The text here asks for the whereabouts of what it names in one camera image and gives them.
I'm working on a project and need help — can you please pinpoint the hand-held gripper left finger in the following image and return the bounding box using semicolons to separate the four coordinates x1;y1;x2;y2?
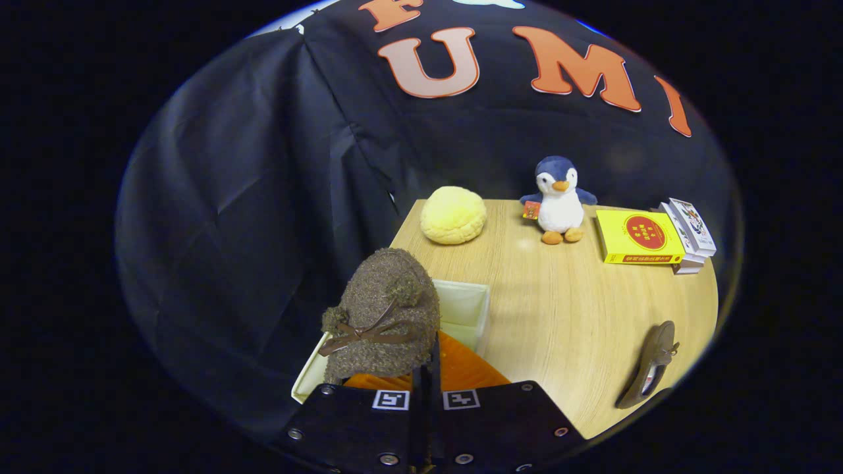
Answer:
275;365;430;474

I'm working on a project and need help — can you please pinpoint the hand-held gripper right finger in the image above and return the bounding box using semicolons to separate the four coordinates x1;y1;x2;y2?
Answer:
431;329;587;474

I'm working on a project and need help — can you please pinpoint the beige fabric storage box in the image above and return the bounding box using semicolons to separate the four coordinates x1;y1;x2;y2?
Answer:
291;278;491;404

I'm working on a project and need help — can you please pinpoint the brown fuzzy shoe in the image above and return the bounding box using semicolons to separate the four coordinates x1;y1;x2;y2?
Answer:
319;248;441;386
616;321;680;410

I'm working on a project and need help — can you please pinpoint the yellow bun plush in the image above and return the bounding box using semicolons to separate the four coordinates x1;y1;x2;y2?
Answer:
420;186;488;246

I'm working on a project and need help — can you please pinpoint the blue white penguin plush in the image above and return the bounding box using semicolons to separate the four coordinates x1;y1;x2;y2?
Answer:
519;155;598;246

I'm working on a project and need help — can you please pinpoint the yellow book red circle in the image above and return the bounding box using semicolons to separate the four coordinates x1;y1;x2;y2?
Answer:
596;209;686;265

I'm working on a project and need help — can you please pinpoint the white book floral cover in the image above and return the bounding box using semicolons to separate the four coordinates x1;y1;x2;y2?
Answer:
659;202;699;254

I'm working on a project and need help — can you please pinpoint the black backdrop cloth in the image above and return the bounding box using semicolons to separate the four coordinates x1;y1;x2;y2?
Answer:
115;0;742;448

